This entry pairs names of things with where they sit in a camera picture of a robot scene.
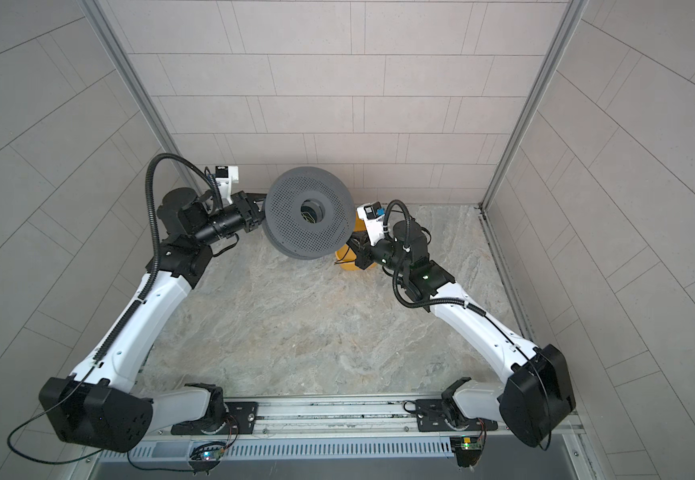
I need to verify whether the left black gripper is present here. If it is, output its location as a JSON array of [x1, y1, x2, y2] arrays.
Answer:
[[188, 196, 280, 251]]

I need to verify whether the dark grey cable spool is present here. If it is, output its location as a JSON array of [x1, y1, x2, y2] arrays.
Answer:
[[263, 166, 355, 260]]

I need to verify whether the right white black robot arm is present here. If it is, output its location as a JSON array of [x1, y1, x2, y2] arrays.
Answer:
[[347, 200, 577, 449]]

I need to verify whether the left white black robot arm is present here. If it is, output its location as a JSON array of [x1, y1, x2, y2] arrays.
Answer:
[[39, 153, 265, 453]]

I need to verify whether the yellow plastic bin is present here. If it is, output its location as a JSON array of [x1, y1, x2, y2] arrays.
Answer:
[[335, 216, 375, 271]]

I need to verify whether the right circuit board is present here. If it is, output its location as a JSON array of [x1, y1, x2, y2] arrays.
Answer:
[[449, 436, 485, 468]]

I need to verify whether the circuit board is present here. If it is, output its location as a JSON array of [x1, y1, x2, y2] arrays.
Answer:
[[449, 436, 485, 468], [190, 441, 228, 462]]

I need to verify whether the left circuit board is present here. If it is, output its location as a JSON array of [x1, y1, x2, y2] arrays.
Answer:
[[190, 441, 228, 462]]

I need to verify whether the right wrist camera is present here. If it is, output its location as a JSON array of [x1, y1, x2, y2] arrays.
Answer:
[[357, 202, 387, 246]]

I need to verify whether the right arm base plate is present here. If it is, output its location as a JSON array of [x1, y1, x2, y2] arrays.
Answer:
[[403, 398, 499, 432]]

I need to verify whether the aluminium mounting rail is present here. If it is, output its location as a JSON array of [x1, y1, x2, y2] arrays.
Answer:
[[82, 392, 585, 445]]

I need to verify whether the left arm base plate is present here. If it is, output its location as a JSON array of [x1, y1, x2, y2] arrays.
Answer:
[[171, 401, 259, 436]]

